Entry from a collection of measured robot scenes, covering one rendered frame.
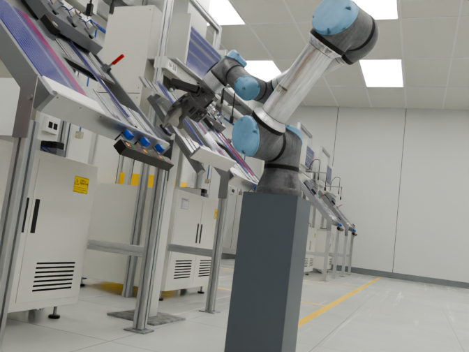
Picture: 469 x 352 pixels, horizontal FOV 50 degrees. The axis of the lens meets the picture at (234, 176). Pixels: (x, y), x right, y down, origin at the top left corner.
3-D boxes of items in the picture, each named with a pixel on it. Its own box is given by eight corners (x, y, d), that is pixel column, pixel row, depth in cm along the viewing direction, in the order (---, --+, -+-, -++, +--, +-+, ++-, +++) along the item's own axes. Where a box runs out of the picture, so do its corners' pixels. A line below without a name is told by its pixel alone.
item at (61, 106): (157, 156, 197) (169, 144, 196) (40, 112, 136) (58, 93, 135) (155, 154, 198) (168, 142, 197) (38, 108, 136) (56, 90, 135)
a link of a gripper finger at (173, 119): (166, 134, 172) (185, 115, 171) (156, 122, 174) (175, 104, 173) (170, 136, 175) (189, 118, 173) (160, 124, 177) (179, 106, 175)
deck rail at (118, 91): (159, 158, 199) (170, 147, 198) (157, 156, 197) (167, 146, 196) (71, 43, 223) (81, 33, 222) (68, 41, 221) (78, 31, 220)
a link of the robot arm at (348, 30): (270, 170, 160) (383, 23, 140) (238, 161, 149) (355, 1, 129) (252, 147, 167) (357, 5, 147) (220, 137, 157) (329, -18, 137)
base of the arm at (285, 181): (306, 201, 168) (308, 172, 169) (294, 195, 154) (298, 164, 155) (263, 197, 174) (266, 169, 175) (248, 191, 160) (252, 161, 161)
